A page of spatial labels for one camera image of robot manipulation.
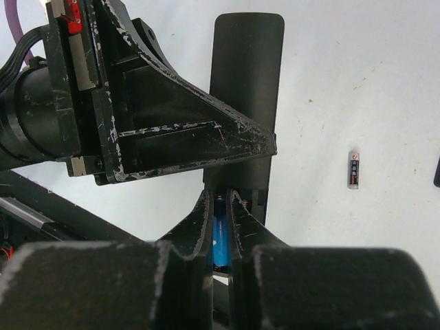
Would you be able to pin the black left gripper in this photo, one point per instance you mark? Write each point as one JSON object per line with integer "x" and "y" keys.
{"x": 76, "y": 43}

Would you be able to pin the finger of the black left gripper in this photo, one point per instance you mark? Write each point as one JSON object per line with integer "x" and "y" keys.
{"x": 162, "y": 124}

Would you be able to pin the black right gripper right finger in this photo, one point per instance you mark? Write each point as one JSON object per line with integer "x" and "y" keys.
{"x": 275, "y": 286}

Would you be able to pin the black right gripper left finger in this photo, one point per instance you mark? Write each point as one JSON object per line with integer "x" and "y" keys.
{"x": 166, "y": 284}

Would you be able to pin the blue battery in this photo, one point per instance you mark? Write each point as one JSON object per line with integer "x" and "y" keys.
{"x": 220, "y": 248}

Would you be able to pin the black remote control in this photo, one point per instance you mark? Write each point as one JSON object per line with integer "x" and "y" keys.
{"x": 245, "y": 74}

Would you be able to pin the black remote battery cover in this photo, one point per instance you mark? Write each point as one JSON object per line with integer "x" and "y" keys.
{"x": 436, "y": 179}

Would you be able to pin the black silver battery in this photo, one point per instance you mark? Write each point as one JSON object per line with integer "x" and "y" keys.
{"x": 353, "y": 170}

